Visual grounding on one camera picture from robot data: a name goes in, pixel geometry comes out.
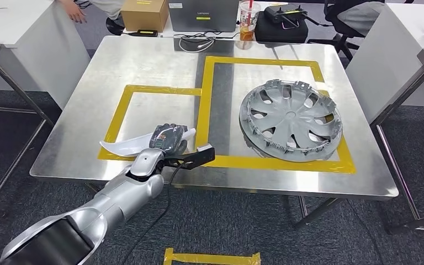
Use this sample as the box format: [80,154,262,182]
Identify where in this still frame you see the small yellow tape rectangle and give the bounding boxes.
[98,84,203,162]

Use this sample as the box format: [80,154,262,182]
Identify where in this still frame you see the person's hand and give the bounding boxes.
[60,0,87,24]

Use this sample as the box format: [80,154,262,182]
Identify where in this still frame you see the large yellow tape rectangle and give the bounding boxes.
[193,56,357,174]

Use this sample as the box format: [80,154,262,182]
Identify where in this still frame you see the grey wheel hubcap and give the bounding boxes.
[238,79,343,163]

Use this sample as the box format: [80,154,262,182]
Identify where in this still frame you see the grey laptop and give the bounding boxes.
[168,0,240,33]

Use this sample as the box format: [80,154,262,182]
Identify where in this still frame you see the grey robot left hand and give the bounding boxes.
[149,123,189,156]

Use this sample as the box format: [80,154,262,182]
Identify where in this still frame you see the brown cardboard box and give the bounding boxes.
[120,0,169,33]

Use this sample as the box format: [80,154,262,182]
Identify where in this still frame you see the black device with yellow label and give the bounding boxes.
[127,29,158,38]

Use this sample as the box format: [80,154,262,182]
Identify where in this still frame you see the tangled desk cables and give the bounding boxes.
[178,32,217,54]

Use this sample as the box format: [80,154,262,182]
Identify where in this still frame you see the person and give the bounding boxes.
[336,1,385,38]
[58,0,126,36]

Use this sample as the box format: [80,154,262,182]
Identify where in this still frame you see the yellow floor tape square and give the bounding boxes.
[163,248,262,265]

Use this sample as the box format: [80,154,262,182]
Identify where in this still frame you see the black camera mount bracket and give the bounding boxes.
[162,146,216,171]

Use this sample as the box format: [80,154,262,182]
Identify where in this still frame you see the iced drink plastic cup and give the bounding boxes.
[238,0,262,41]

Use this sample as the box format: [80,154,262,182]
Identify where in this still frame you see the stainless steel workbench table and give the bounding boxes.
[29,35,399,229]

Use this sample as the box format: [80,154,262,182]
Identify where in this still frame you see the white plastic shell part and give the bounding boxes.
[99,128,197,157]

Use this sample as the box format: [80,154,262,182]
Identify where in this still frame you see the black carry case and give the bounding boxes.
[255,10,309,44]

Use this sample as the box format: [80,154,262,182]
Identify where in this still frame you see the white panel desk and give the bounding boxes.
[345,3,424,124]
[0,0,91,110]

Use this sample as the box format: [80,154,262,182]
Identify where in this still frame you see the black office chair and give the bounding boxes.
[307,0,386,61]

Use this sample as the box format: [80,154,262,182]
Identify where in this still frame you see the black remote controller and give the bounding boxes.
[263,3,308,25]

